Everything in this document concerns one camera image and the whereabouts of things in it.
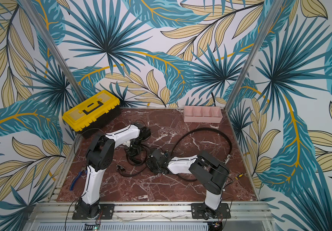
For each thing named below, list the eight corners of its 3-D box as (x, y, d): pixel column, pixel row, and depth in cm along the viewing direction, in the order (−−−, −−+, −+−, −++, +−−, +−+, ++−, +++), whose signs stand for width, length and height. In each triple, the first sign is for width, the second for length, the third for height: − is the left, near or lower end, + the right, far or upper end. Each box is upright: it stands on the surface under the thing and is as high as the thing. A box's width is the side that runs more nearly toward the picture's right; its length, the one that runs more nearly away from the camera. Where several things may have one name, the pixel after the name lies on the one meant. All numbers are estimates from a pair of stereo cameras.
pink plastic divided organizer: (184, 123, 113) (185, 118, 108) (182, 110, 122) (183, 105, 117) (221, 124, 114) (224, 118, 109) (218, 111, 122) (220, 105, 117)
